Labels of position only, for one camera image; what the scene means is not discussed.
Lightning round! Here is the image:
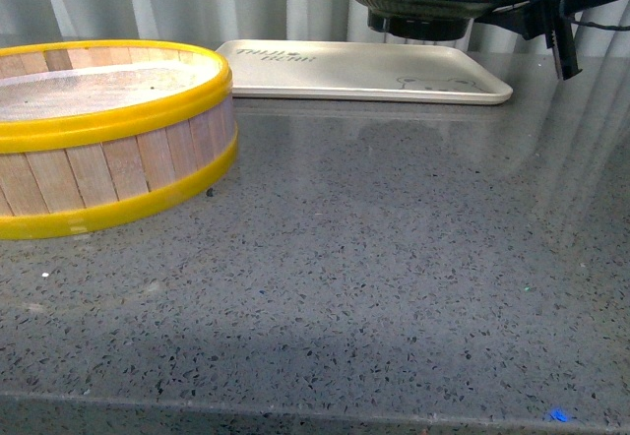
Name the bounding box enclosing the grey pleated curtain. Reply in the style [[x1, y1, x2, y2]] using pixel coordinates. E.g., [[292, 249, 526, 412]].
[[0, 0, 630, 57]]

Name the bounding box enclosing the yellow rimmed bamboo steamer basket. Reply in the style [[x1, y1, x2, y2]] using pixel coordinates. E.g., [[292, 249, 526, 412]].
[[1, 39, 238, 239]]

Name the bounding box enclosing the brown plate with black rim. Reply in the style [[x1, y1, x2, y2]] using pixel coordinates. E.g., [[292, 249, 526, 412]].
[[355, 0, 527, 41]]

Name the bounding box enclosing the cream rectangular serving tray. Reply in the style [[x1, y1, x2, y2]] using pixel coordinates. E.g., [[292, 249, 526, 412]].
[[218, 39, 513, 105]]

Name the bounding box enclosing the white mesh steamer liner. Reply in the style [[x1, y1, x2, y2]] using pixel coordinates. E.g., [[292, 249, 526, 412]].
[[1, 60, 221, 122]]

